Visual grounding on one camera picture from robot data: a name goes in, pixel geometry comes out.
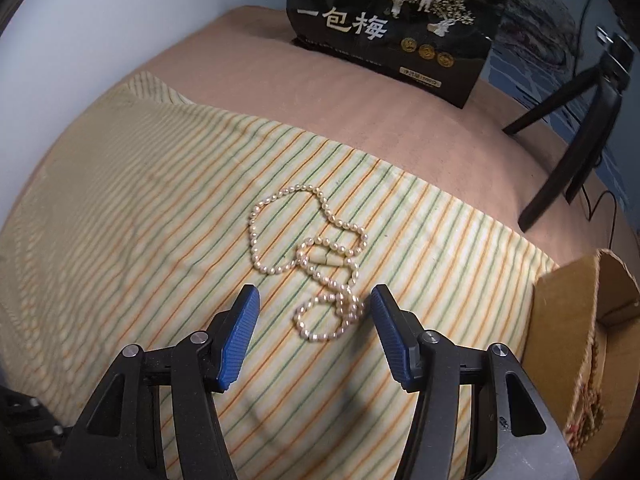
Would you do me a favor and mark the brown wooden bead necklace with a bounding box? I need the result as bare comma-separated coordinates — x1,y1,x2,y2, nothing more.
565,330,608,451

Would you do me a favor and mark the pearl necklace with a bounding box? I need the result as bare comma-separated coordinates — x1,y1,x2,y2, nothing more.
247,185,368,345

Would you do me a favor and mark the black cable with controller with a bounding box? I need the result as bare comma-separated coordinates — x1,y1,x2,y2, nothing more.
585,190,631,251

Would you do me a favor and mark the cardboard box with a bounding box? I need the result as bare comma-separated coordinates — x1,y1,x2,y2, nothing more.
520,250,640,453

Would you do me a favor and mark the striped yellow cloth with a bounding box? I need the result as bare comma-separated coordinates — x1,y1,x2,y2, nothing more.
0,72,558,480

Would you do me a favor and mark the black snack bag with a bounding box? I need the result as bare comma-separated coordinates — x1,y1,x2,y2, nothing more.
286,0,503,110

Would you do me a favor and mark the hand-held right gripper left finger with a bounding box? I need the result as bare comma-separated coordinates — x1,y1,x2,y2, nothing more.
55,285,261,480

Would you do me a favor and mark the black tripod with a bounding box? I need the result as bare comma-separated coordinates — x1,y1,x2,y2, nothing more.
502,27,636,233

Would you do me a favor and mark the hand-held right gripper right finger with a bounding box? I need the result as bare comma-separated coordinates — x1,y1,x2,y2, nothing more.
370,284,561,480

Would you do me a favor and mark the pink bed sheet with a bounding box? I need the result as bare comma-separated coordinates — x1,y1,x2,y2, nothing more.
135,5,601,266

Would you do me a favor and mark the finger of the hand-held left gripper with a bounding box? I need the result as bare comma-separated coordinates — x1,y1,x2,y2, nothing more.
0,385,68,453

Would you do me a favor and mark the blue patterned blanket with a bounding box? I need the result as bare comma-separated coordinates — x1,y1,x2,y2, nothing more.
475,0,640,211

